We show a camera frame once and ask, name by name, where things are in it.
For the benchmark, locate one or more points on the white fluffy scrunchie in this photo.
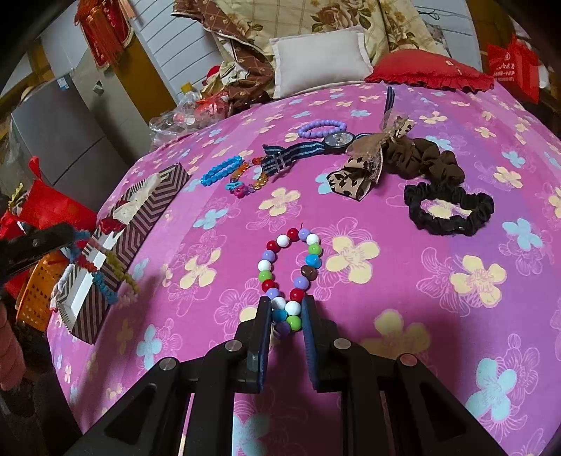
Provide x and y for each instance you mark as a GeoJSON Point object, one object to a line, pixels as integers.
{"type": "Point", "coordinates": [138, 197]}

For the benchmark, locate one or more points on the orange plastic basket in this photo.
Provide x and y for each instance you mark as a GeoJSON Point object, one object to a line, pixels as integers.
{"type": "Point", "coordinates": [41, 289]}

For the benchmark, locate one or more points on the floral quilt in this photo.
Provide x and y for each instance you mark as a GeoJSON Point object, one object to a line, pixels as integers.
{"type": "Point", "coordinates": [333, 17]}

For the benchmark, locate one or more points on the striped cardboard box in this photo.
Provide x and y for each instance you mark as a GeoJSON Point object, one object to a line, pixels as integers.
{"type": "Point", "coordinates": [140, 210]}

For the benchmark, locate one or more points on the leopard print hair bow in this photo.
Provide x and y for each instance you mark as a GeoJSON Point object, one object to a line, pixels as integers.
{"type": "Point", "coordinates": [363, 169]}

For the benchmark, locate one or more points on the clear plastic bag of things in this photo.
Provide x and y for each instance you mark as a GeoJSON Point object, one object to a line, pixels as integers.
{"type": "Point", "coordinates": [184, 114]}

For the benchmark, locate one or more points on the brown scrunchie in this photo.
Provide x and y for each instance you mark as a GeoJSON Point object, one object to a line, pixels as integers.
{"type": "Point", "coordinates": [420, 158]}

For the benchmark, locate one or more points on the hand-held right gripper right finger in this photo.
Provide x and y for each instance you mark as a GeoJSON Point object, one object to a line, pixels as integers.
{"type": "Point", "coordinates": [308, 337]}

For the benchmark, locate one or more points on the large red tote bag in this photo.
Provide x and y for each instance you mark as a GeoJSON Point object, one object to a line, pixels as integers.
{"type": "Point", "coordinates": [57, 206]}

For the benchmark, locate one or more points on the white pillow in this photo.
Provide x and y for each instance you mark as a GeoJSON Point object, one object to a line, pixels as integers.
{"type": "Point", "coordinates": [317, 59]}

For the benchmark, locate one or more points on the black scrunchie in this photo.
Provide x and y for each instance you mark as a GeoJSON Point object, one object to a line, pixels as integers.
{"type": "Point", "coordinates": [438, 221]}

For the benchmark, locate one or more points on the grey refrigerator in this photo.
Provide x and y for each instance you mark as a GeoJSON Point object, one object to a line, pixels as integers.
{"type": "Point", "coordinates": [57, 127]}

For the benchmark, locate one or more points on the red fabric bow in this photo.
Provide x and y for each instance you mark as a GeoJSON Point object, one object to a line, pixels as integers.
{"type": "Point", "coordinates": [115, 223]}

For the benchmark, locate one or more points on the red frilled pillow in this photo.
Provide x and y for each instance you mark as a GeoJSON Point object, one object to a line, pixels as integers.
{"type": "Point", "coordinates": [425, 70]}

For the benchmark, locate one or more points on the pink floral bedsheet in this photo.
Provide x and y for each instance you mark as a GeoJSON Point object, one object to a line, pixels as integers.
{"type": "Point", "coordinates": [394, 307]}

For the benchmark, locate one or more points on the red knot wall decoration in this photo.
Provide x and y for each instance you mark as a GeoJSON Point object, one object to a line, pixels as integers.
{"type": "Point", "coordinates": [103, 30]}

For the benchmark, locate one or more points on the small red bag with print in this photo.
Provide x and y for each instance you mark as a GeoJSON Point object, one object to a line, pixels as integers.
{"type": "Point", "coordinates": [512, 65]}

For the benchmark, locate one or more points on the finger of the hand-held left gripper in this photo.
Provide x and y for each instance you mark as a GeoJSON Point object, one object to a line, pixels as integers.
{"type": "Point", "coordinates": [48, 239]}

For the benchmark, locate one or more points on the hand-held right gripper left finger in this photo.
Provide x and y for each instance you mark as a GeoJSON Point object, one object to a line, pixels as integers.
{"type": "Point", "coordinates": [265, 337]}

